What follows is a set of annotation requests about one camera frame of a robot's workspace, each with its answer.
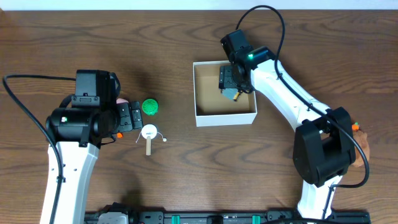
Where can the brown plush toy with carrot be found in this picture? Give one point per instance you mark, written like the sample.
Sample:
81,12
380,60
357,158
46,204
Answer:
362,139

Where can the white cardboard box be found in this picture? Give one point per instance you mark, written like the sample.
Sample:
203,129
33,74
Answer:
216,107

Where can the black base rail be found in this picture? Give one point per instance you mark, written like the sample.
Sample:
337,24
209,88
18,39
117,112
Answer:
119,213

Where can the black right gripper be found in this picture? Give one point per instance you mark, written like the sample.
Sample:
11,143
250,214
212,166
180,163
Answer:
227,79

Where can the white wooden pellet drum toy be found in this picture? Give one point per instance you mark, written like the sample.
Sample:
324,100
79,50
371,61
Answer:
149,132

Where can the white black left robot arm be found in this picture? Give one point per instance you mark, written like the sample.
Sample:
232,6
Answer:
77,128

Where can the pink white duck plush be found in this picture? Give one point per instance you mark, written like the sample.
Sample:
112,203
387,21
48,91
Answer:
120,101

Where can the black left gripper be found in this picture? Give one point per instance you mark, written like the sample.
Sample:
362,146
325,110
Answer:
125,115

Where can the green knitted ball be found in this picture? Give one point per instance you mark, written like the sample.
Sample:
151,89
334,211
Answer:
150,106

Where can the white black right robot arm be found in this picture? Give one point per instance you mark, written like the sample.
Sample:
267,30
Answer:
323,144

